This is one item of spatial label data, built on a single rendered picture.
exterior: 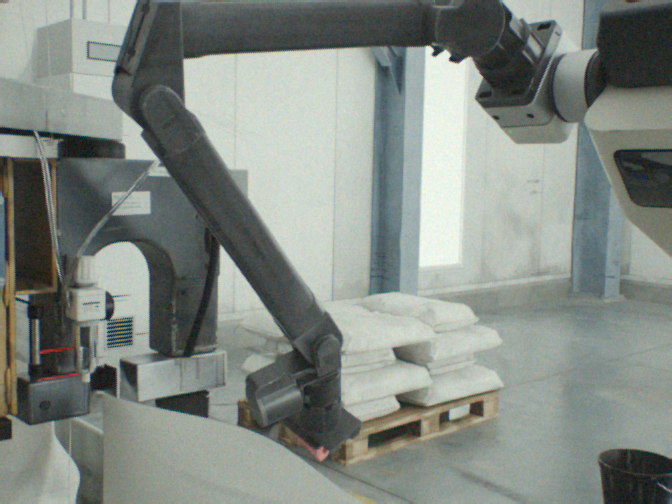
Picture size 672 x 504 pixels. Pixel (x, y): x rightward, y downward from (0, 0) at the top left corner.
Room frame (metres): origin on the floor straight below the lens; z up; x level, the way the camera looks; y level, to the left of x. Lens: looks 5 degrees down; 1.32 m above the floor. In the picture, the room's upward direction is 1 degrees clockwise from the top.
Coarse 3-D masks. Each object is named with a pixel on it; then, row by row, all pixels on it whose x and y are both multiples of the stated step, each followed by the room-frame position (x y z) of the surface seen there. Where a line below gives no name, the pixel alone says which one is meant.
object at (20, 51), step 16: (16, 0) 3.97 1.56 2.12; (32, 0) 4.08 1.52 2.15; (0, 16) 3.93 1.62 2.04; (16, 16) 3.98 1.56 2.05; (32, 16) 4.08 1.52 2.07; (0, 32) 3.93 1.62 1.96; (16, 32) 3.97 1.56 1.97; (32, 32) 4.09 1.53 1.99; (0, 48) 3.92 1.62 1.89; (16, 48) 3.98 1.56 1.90; (0, 64) 3.93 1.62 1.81; (16, 64) 4.00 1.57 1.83
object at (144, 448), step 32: (128, 416) 0.91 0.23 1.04; (160, 416) 0.92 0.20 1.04; (192, 416) 0.90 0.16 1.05; (128, 448) 0.91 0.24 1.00; (160, 448) 0.80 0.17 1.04; (192, 448) 0.90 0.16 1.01; (224, 448) 0.88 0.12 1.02; (256, 448) 0.84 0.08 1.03; (128, 480) 0.91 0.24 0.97; (160, 480) 0.80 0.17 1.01; (192, 480) 0.76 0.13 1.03; (224, 480) 0.73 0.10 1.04; (256, 480) 0.71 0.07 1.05; (288, 480) 0.79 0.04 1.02; (320, 480) 0.73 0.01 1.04
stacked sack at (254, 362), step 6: (264, 354) 4.15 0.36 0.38; (270, 354) 4.16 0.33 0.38; (276, 354) 4.16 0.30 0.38; (246, 360) 4.15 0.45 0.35; (252, 360) 4.10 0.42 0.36; (258, 360) 4.08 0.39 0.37; (264, 360) 4.05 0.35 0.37; (270, 360) 4.04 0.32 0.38; (246, 366) 4.11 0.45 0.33; (252, 366) 4.08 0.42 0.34; (258, 366) 4.05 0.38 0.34; (246, 372) 4.10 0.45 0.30
